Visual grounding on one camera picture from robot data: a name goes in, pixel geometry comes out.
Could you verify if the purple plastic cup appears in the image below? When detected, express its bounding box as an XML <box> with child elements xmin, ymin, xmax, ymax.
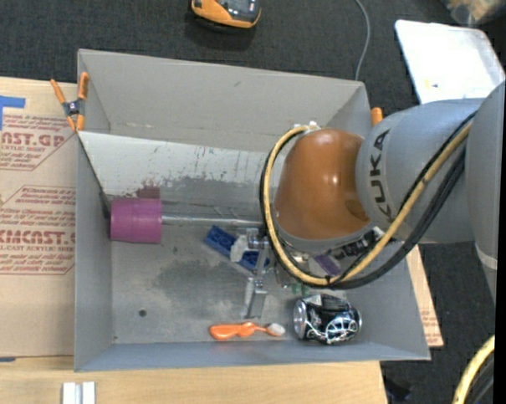
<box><xmin>109</xmin><ymin>196</ymin><xmax>165</xmax><ymax>246</ymax></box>

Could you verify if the blue flat block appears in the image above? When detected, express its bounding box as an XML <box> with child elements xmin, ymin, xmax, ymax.
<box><xmin>202</xmin><ymin>224</ymin><xmax>273</xmax><ymax>273</ymax></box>

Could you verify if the black and silver drink can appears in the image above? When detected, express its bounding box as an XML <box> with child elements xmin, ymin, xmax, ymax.
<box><xmin>291</xmin><ymin>292</ymin><xmax>365</xmax><ymax>348</ymax></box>

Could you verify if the grey metal bin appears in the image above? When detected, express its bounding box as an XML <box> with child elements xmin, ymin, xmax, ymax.
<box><xmin>63</xmin><ymin>49</ymin><xmax>445</xmax><ymax>389</ymax></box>

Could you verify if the orange toothbrush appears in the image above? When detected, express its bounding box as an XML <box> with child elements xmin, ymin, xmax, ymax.
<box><xmin>207</xmin><ymin>319</ymin><xmax>287</xmax><ymax>345</ymax></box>

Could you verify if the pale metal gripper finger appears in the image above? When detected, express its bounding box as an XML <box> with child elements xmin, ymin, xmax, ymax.
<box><xmin>229</xmin><ymin>227</ymin><xmax>263</xmax><ymax>264</ymax></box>
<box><xmin>243</xmin><ymin>276</ymin><xmax>272</xmax><ymax>320</ymax></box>

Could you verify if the brown cardboard board red print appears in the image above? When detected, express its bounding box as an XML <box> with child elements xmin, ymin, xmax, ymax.
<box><xmin>0</xmin><ymin>75</ymin><xmax>456</xmax><ymax>385</ymax></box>

